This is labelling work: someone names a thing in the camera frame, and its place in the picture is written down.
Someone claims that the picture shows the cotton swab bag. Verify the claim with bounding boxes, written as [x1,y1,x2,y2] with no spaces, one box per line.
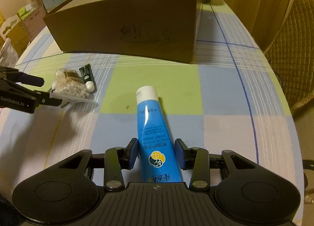
[50,69,97,106]

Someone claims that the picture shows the blue hand cream tube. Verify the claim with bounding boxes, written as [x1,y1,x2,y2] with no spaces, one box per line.
[136,86,182,183]

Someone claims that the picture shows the green ointment tube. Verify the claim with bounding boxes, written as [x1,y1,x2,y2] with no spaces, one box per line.
[79,64,96,93]

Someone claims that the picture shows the crumpled plastic bag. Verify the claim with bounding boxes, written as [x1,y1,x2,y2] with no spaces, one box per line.
[0,38,19,68]

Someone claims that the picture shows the cardboard boxes on floor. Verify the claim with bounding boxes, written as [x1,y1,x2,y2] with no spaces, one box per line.
[1,5,46,56]

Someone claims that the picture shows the checkered tablecloth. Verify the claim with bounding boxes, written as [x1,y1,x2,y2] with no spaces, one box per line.
[0,0,305,217]

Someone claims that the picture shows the brown cardboard storage box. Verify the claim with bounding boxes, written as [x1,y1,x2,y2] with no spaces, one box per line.
[44,0,201,63]

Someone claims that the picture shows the quilted brown chair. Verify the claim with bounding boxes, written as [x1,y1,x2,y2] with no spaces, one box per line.
[265,0,313,114]

